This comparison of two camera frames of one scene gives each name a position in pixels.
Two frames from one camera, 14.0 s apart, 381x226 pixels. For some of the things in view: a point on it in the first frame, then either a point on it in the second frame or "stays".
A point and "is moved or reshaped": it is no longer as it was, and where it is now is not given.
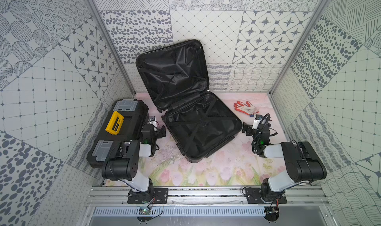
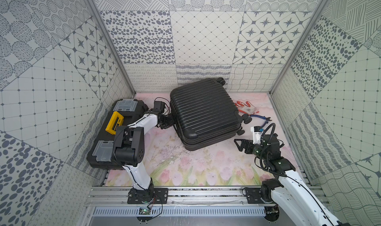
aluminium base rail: (204, 197) stays
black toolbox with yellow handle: (124, 122) stays
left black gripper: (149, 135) to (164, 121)
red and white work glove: (247, 108) stays
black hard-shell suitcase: (176, 77) is moved or reshaped
